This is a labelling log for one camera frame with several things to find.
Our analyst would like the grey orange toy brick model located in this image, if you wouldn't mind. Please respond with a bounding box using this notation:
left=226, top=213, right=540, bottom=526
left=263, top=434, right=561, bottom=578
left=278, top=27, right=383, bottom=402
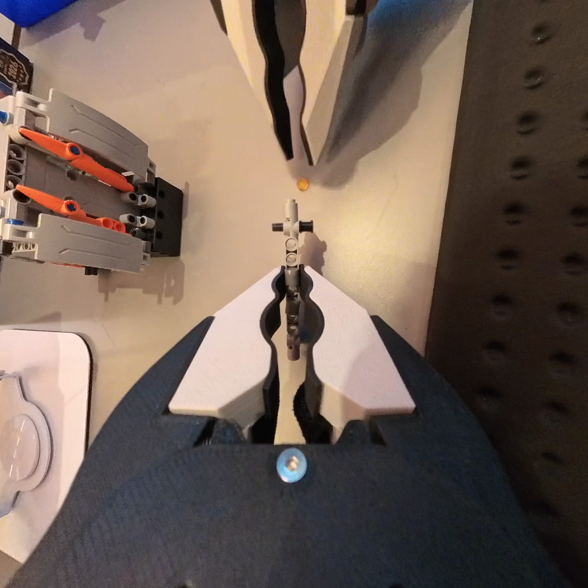
left=0, top=89, right=185, bottom=277

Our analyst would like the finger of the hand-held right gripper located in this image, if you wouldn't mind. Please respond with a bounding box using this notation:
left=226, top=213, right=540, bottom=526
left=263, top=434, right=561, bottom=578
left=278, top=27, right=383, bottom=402
left=298, top=0, right=368, bottom=166
left=220, top=0, right=296, bottom=161

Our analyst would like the light grey holed brick beam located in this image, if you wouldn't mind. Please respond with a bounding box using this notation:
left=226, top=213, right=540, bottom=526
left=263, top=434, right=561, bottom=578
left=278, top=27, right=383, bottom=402
left=282, top=236, right=307, bottom=362

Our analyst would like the black studded foam pad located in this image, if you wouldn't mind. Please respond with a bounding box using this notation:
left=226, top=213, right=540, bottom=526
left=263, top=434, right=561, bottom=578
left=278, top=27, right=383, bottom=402
left=425, top=0, right=588, bottom=588

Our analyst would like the white stand with base plate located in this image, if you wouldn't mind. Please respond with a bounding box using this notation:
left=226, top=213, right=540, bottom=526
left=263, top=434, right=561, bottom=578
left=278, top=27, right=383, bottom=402
left=0, top=327, right=93, bottom=565

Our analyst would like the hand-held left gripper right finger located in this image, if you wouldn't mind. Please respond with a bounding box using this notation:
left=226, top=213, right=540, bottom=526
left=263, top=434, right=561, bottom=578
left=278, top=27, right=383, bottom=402
left=293, top=266, right=417, bottom=443

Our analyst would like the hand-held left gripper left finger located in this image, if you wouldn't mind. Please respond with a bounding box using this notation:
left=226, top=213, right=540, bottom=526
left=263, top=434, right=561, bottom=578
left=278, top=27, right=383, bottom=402
left=169, top=267, right=283, bottom=443

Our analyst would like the blue plastic bin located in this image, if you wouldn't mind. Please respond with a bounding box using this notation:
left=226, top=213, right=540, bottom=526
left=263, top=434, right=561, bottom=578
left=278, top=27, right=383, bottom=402
left=13, top=0, right=78, bottom=29

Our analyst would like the blue toy set box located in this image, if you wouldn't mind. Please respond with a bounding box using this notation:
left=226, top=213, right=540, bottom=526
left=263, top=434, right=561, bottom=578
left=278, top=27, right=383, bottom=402
left=0, top=36, right=36, bottom=100

